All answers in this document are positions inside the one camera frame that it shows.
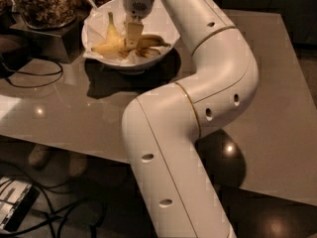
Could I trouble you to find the yellow banana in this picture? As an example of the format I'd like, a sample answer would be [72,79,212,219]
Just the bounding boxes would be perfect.
[91,35,170,55]

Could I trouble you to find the black floor cables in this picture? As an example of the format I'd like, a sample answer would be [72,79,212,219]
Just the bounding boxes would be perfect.
[0,161,108,238]

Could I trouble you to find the left beige shoe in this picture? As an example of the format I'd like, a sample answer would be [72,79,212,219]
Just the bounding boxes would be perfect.
[28,144,51,169]

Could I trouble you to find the black cable on table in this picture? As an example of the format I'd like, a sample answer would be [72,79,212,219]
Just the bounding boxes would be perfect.
[0,55,65,89]

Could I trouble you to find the silver device on floor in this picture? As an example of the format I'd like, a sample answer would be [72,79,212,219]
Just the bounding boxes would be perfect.
[0,177,40,233]

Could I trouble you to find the yellow banana left stem up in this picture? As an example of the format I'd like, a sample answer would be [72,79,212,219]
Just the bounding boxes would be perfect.
[106,12,121,41]

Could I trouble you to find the white ceramic bowl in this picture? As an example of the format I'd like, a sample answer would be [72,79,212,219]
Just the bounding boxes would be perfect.
[90,0,179,73]

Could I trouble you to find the glass jar of nuts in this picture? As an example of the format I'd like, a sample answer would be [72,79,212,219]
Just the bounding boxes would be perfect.
[13,0,77,30]

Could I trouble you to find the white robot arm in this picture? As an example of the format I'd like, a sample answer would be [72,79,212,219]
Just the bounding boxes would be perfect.
[122,0,259,238]

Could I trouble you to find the white paper napkin in bowl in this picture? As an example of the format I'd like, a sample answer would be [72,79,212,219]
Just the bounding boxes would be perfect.
[81,8,172,70]

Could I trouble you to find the dark metal stand box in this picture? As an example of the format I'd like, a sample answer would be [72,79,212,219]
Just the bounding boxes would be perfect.
[10,13,86,63]

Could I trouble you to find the beige shoe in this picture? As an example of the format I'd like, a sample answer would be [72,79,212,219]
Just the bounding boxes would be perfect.
[68,152,88,178]
[28,144,51,169]

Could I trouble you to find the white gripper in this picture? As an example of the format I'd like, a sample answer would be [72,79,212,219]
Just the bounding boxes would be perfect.
[123,0,155,50]

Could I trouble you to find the right beige shoe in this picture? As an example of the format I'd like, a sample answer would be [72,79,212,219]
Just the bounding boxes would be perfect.
[68,152,88,178]

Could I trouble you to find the yellow banana underneath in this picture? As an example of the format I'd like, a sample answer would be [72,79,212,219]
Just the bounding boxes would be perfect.
[119,48,160,59]

